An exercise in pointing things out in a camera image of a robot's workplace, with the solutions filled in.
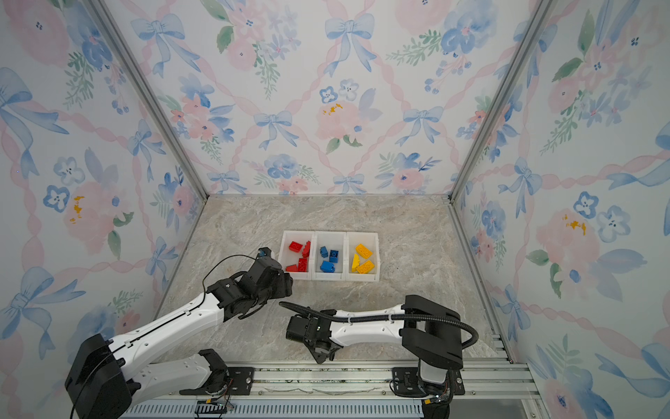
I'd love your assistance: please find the blue square lego brick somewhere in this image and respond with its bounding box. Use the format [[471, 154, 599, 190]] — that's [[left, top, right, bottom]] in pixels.
[[319, 260, 335, 273]]

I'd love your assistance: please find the red curved lego brick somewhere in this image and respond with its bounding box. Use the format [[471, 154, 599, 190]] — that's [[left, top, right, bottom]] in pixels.
[[302, 241, 312, 258]]

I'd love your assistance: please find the yellow long lego brick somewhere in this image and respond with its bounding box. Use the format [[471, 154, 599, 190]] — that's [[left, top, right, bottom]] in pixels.
[[355, 244, 373, 259], [356, 260, 375, 274]]

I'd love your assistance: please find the yellow curved lego brick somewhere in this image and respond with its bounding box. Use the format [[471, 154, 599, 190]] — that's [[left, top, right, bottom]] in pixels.
[[352, 253, 360, 272]]

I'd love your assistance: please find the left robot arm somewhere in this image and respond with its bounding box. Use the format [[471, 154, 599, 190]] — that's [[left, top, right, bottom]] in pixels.
[[65, 256, 293, 418]]

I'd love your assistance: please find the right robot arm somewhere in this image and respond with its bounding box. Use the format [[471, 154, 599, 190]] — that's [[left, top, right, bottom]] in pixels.
[[279, 295, 478, 403]]

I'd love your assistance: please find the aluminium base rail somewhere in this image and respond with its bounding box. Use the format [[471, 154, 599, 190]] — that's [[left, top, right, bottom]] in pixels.
[[101, 361, 549, 418]]

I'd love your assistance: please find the left aluminium corner post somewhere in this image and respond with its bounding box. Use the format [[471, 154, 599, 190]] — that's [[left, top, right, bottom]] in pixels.
[[84, 0, 209, 201]]

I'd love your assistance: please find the aluminium corner post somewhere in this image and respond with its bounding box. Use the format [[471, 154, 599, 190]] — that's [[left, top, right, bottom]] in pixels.
[[448, 0, 554, 205], [84, 0, 209, 201]]

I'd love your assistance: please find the right aluminium corner post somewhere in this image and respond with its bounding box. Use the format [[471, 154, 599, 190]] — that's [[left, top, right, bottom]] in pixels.
[[448, 0, 554, 205]]

